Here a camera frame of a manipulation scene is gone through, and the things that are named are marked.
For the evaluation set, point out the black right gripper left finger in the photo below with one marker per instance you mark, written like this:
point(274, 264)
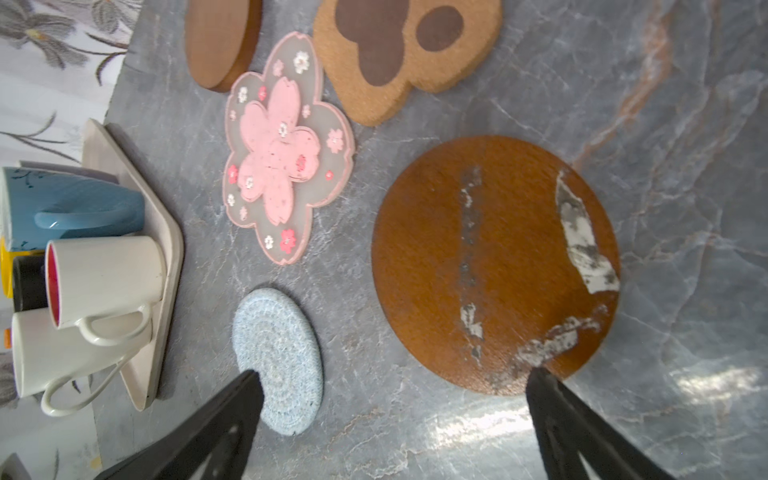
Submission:
point(214, 443)

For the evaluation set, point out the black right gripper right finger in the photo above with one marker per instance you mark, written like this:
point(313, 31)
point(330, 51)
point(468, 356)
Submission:
point(572, 436)

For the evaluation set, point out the glossy brown round coaster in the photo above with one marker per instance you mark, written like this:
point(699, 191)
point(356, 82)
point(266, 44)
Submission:
point(491, 257)

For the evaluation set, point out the pink flower silicone coaster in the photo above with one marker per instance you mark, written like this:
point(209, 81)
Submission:
point(290, 151)

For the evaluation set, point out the dark brown round wooden coaster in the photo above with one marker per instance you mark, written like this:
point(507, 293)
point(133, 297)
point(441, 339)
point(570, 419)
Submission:
point(220, 40)

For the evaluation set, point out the cork paw print coaster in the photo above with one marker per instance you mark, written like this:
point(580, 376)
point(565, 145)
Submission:
point(376, 52)

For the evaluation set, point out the grey-blue woven round coaster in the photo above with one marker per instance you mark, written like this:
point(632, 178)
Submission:
point(272, 336)

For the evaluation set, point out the black cup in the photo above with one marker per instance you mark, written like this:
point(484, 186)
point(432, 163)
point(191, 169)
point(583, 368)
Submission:
point(28, 283)

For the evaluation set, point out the yellow cup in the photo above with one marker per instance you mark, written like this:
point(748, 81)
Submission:
point(6, 264)

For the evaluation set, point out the plain white mug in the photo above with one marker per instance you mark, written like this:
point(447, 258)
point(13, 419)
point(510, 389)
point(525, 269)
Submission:
point(46, 358)

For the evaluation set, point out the white mug red interior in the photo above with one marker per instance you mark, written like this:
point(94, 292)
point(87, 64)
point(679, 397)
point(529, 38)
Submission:
point(106, 287)

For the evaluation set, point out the brown bottle orange cap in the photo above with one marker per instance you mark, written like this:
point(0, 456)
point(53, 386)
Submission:
point(7, 339)

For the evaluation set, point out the blue floral mug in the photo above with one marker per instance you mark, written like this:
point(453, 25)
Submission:
point(39, 206)

